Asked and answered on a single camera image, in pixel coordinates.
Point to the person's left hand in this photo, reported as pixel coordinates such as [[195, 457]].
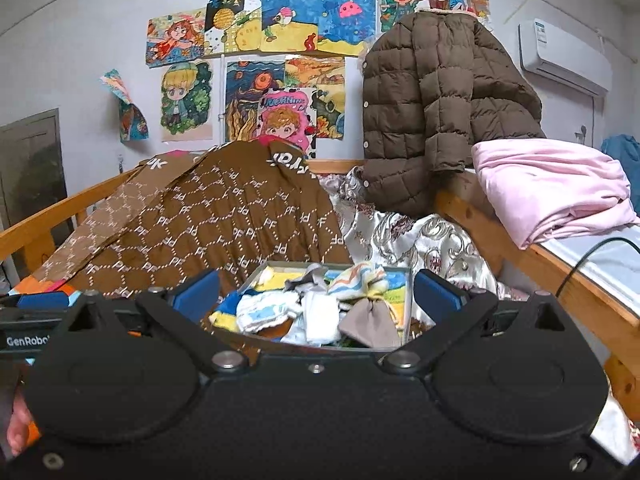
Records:
[[21, 425]]

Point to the red-haired boy wall poster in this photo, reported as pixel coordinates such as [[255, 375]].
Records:
[[400, 2]]

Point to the brown puffer jacket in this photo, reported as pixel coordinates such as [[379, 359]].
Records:
[[440, 110]]

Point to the green spotted wall painting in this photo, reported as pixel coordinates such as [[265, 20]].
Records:
[[330, 112]]

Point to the grey white cloth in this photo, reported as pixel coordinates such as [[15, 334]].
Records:
[[307, 277]]

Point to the blue fish wall painting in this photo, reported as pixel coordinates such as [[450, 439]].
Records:
[[290, 15]]

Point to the brown patterned quilt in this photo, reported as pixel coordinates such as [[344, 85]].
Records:
[[200, 210]]

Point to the colourful striped blanket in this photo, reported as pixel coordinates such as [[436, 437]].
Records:
[[45, 287]]

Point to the light blue bed sheet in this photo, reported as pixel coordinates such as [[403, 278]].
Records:
[[600, 270]]

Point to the yellow black wall painting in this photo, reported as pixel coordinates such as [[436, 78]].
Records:
[[232, 20]]

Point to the blond boy wall poster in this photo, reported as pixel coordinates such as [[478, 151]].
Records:
[[185, 100]]

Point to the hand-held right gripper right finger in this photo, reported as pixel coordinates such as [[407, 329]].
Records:
[[440, 292]]

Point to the white patterned sock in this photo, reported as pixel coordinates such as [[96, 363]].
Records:
[[267, 312], [357, 280]]

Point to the white air conditioner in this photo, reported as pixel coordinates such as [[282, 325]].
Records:
[[565, 55]]

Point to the blue cloth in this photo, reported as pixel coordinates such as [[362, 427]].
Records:
[[625, 157]]

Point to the pink jellyfish wall painting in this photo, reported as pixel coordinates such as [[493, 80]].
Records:
[[345, 15]]

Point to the red-haired girl wall poster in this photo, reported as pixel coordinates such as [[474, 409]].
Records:
[[175, 40]]

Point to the white floral satin quilt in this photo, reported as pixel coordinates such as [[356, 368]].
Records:
[[430, 245]]

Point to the pink folded blanket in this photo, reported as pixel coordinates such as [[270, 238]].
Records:
[[550, 185]]

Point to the grey door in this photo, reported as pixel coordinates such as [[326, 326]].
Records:
[[30, 170]]

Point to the blue orange wall painting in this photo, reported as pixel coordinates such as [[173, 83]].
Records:
[[250, 100]]

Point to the crumpled colourful wall paper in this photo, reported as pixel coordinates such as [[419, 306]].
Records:
[[125, 105]]

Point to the wooden bunk frame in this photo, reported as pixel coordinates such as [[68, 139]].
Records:
[[575, 280]]

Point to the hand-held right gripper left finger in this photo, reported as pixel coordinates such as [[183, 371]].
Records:
[[196, 291]]

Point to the orange desert wall painting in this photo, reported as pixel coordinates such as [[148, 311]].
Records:
[[315, 72]]

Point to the painted cardboard box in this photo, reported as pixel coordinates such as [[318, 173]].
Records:
[[400, 285]]

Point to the white fluffy cloth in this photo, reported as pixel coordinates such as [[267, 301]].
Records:
[[320, 320]]

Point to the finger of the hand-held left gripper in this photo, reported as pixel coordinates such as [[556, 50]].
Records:
[[30, 319], [42, 300]]

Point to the blue yellow sock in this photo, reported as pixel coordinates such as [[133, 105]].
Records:
[[225, 312]]

